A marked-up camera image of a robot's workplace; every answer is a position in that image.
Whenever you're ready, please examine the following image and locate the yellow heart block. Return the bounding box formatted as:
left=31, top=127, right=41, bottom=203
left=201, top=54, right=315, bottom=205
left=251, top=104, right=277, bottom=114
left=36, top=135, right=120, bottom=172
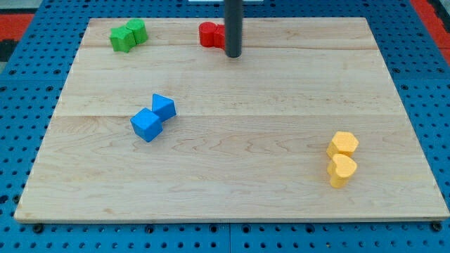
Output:
left=327, top=154, right=358, bottom=188

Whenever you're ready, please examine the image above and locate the blue triangle block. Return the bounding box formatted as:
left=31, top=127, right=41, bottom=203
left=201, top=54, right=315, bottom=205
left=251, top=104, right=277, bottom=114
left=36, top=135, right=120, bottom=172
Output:
left=152, top=93, right=176, bottom=122

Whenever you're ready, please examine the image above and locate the blue cube block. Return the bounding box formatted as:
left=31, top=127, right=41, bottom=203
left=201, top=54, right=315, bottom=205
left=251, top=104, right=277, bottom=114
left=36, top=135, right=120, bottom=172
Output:
left=130, top=108, right=163, bottom=142

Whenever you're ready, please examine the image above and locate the light wooden board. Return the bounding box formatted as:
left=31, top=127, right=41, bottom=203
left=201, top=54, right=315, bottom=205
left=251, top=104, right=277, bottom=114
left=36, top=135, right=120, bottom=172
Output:
left=14, top=18, right=449, bottom=224

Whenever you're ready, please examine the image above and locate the red block behind rod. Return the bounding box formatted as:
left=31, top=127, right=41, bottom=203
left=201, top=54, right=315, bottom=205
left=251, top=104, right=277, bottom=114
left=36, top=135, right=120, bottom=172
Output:
left=213, top=24, right=225, bottom=50

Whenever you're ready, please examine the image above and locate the red cylinder block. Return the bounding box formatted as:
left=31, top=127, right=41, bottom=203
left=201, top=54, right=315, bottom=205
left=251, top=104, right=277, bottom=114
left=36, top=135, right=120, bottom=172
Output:
left=198, top=21, right=217, bottom=47

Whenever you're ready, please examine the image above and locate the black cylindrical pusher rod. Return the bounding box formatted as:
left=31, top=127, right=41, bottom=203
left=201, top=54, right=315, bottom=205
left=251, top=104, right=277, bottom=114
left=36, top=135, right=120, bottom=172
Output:
left=224, top=0, right=243, bottom=58

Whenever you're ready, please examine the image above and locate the yellow hexagon block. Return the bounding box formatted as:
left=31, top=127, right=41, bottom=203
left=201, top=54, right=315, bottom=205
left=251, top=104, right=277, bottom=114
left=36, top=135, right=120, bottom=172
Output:
left=326, top=131, right=359, bottom=157

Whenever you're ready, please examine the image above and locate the green cylinder block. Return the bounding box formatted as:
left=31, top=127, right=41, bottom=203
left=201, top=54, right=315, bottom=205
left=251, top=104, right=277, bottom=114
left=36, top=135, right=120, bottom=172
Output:
left=126, top=18, right=148, bottom=44

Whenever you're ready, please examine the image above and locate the green star block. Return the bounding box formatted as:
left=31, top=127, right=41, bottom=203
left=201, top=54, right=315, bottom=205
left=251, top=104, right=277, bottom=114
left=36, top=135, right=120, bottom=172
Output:
left=110, top=25, right=136, bottom=53

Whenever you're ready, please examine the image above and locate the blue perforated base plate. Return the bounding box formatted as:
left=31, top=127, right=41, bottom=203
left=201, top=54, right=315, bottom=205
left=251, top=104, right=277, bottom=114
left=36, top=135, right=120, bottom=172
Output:
left=1, top=0, right=449, bottom=252

